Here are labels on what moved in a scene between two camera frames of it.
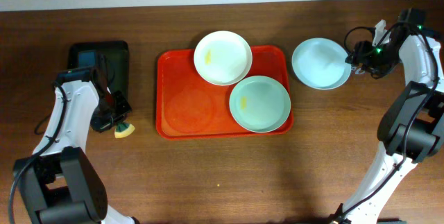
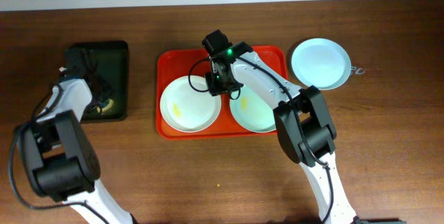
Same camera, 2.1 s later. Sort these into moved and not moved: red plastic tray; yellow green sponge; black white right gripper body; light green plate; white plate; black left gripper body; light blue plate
Moved: black left gripper body; white plate; yellow green sponge; black white right gripper body
Not moved: light green plate; light blue plate; red plastic tray
